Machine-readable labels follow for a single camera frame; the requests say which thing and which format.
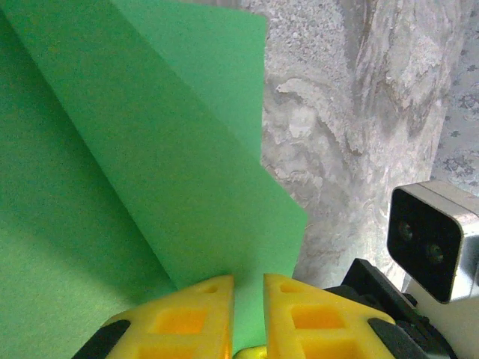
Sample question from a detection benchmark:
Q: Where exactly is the green paper sheet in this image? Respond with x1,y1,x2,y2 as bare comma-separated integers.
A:
0,0,310,359

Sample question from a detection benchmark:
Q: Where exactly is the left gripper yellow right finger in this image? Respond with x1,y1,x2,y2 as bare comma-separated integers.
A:
263,272,397,359

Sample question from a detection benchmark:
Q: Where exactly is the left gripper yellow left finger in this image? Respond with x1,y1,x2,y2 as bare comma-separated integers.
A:
73,274,236,359

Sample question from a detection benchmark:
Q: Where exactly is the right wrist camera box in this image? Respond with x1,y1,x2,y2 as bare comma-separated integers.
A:
385,180,479,304

